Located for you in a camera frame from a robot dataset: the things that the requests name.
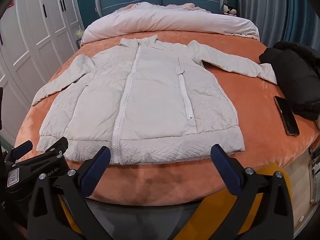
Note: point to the pale yellow item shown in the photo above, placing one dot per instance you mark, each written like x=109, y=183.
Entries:
x=80, y=32

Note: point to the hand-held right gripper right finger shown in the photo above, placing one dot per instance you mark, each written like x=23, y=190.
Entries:
x=223, y=170

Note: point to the black white plush toy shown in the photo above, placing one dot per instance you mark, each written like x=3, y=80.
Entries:
x=233, y=11
x=226, y=9

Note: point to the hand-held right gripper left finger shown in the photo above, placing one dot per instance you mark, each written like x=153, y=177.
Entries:
x=96, y=170

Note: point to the black smartphone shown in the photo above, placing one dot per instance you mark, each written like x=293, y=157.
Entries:
x=287, y=117

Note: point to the white puffer jacket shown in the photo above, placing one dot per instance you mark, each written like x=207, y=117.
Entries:
x=150, y=92

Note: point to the black puffer jacket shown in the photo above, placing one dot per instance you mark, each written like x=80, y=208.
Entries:
x=295, y=75

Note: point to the grey nightstand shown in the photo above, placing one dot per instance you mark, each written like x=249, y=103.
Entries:
x=79, y=41

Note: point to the grey blue curtain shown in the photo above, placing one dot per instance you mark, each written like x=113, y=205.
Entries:
x=275, y=10

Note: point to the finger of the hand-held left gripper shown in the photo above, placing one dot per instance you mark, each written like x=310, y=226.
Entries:
x=23, y=147
x=56, y=147

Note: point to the yellow cloth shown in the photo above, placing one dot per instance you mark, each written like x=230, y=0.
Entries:
x=265, y=180

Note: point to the pale pink duvet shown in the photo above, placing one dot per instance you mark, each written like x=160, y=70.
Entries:
x=162, y=22

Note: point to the white panelled wardrobe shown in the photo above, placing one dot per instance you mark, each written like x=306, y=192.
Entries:
x=37, y=42

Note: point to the red paper decoration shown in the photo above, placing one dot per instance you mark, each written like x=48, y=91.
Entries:
x=11, y=3

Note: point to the orange plush bed blanket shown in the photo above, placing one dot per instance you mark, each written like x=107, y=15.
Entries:
x=250, y=135

